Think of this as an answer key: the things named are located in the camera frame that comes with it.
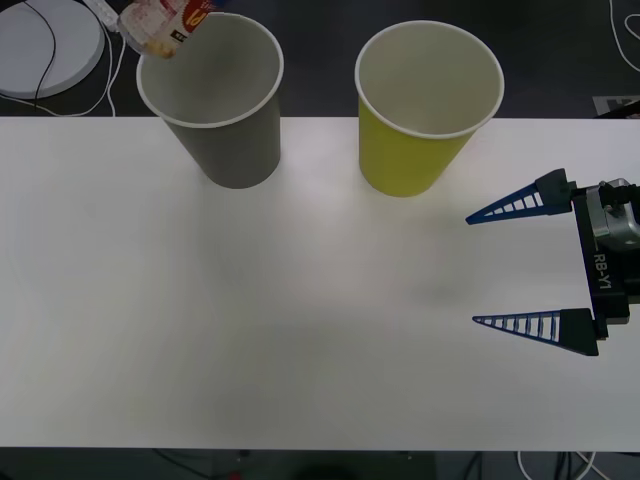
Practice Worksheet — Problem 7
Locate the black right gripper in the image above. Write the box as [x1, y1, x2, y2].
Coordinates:
[465, 168, 640, 358]

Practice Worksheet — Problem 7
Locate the red-capped clear plastic bottle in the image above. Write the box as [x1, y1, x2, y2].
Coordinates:
[117, 0, 224, 62]

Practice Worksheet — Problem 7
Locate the black and white marker tag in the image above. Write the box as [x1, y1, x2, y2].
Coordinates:
[592, 92, 640, 120]

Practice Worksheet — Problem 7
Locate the yellow-green plastic bin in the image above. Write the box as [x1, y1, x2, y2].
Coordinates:
[354, 19, 505, 198]

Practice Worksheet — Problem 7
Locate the grey plastic bin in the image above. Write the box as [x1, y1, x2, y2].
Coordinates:
[135, 12, 285, 190]

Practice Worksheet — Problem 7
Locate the white power strip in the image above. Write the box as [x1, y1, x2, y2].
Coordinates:
[84, 0, 122, 32]

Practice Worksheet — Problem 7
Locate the white cable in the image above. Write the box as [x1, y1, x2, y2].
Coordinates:
[608, 0, 640, 69]

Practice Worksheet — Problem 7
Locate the white round base plate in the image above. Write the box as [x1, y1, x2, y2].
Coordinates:
[0, 0, 107, 99]

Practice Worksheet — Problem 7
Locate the black cable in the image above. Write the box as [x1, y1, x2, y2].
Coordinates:
[0, 0, 57, 109]

